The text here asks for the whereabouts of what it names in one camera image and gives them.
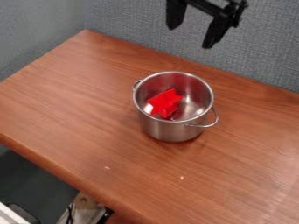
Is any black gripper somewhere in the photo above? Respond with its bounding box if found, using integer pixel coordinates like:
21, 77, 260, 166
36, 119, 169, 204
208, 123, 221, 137
165, 0, 248, 49

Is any red plastic block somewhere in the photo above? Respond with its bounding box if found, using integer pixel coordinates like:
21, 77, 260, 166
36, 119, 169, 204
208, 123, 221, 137
147, 88, 183, 118

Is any stainless steel pot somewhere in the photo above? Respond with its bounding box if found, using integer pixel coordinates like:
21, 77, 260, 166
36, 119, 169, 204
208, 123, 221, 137
132, 71, 220, 143

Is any white object at corner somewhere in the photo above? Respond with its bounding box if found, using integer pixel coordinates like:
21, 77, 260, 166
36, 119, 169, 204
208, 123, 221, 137
0, 202, 41, 224

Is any wooden table leg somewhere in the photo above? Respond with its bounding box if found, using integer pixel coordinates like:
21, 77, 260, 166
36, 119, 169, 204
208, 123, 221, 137
56, 192, 113, 224

